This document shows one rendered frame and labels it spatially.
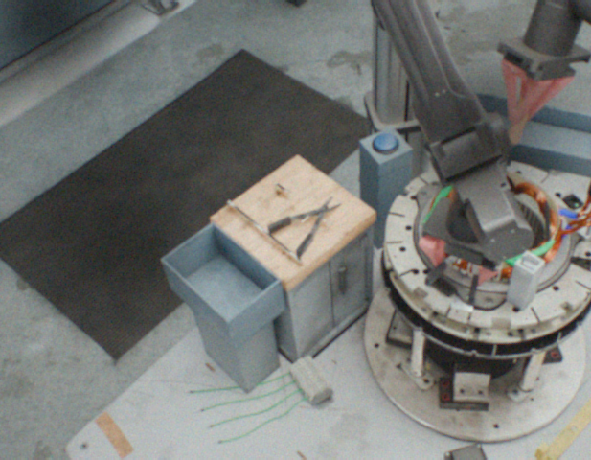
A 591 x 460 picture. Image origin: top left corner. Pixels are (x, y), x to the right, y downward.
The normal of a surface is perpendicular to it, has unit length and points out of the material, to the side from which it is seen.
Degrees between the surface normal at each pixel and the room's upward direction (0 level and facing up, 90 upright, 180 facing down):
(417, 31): 78
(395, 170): 90
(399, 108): 90
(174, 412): 0
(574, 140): 0
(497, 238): 89
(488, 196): 21
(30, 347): 0
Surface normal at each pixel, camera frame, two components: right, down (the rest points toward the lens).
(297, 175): -0.07, -0.62
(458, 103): 0.10, 0.63
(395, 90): 0.19, 0.76
